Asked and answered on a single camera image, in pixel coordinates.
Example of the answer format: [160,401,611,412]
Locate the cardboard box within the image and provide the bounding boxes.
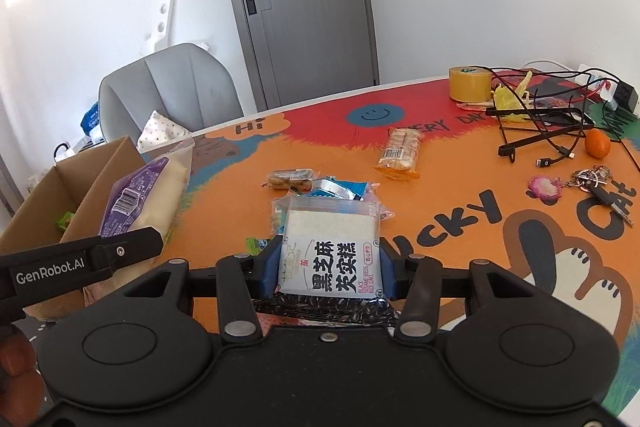
[0,135,148,321]

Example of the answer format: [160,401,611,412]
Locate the purple bread bag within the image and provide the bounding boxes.
[83,141,194,307]

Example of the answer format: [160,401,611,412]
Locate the small brown snack bar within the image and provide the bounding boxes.
[264,168,317,193]

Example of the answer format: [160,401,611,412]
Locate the person left hand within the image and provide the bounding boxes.
[1,326,44,426]

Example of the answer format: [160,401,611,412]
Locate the orange tangerine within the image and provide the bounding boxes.
[584,128,612,159]

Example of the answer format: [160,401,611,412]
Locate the pink apple keychain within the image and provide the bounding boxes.
[527,176,564,204]

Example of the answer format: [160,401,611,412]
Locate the key bunch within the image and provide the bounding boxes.
[568,166,634,227]

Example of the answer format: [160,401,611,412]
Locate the grey armchair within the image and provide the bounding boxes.
[98,43,243,142]

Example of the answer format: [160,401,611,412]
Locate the black stand frame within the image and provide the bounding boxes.
[485,107,596,168]

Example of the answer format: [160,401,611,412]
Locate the white dotted cushion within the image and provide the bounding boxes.
[137,110,191,154]

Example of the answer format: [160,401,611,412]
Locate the black power adapter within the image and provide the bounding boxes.
[614,81,639,114]

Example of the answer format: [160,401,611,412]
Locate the blue snack packet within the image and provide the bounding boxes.
[307,178,368,200]

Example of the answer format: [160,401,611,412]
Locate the white power strip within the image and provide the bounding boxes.
[573,64,617,102]

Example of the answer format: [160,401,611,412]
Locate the black usb cable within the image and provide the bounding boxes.
[487,67,626,170]

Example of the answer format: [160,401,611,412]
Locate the colourful cat table mat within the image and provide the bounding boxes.
[0,74,640,423]

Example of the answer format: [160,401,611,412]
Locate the yellow tape roll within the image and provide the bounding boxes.
[448,66,492,103]

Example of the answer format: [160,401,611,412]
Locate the yellow plastic bag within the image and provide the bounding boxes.
[492,72,534,119]

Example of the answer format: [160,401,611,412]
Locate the biscuit packet orange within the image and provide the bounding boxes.
[375,128,422,180]

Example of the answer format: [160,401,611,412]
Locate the black sesame cake packet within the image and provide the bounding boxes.
[278,196,383,300]

